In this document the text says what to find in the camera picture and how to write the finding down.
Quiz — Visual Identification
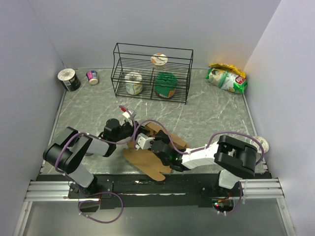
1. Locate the small purple yogurt cup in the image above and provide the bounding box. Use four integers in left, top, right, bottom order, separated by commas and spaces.
86, 70, 98, 85

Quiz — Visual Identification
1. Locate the green lid jar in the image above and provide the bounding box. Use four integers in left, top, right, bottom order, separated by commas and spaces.
155, 72, 178, 99

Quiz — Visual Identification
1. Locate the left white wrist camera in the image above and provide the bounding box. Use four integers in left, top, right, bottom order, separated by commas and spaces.
119, 105, 137, 123

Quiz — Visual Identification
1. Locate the black wire rack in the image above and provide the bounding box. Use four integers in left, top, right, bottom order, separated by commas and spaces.
111, 43, 193, 104

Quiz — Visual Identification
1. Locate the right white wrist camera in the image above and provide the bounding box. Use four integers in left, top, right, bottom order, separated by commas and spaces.
135, 133, 155, 150

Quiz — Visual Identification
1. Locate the green chips bag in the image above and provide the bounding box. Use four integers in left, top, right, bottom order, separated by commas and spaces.
205, 67, 248, 94

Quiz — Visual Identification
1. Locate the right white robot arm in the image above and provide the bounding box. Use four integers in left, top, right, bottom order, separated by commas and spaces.
149, 131, 269, 196

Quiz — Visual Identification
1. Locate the black can white lid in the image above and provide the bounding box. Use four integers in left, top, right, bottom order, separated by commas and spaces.
58, 68, 81, 91

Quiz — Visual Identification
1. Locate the brown cardboard box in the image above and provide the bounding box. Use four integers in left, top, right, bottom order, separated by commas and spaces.
122, 122, 189, 181

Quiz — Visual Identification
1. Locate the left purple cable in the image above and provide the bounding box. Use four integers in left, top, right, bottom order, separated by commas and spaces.
54, 105, 138, 224

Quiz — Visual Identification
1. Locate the white yellow cup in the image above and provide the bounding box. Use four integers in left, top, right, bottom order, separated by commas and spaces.
125, 72, 142, 95

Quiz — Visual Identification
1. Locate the white lidded cup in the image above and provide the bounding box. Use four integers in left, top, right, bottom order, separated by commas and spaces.
250, 136, 269, 154

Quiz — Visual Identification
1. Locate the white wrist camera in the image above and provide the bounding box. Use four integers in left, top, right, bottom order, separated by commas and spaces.
119, 105, 137, 123
135, 133, 155, 150

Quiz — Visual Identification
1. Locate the orange yogurt cup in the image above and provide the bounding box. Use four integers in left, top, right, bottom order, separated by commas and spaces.
151, 53, 168, 71

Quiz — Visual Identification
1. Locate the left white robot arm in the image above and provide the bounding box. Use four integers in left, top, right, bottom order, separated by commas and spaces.
43, 118, 138, 198

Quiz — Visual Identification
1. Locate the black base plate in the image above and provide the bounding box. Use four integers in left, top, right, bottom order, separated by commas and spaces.
68, 174, 243, 209

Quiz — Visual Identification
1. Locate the yellow chips bag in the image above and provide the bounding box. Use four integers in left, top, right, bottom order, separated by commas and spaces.
209, 63, 246, 78

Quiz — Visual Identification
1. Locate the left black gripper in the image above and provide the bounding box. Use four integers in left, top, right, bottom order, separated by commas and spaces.
114, 118, 150, 143

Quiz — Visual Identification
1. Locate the aluminium rail frame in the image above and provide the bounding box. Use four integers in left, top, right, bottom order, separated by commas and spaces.
13, 178, 296, 236

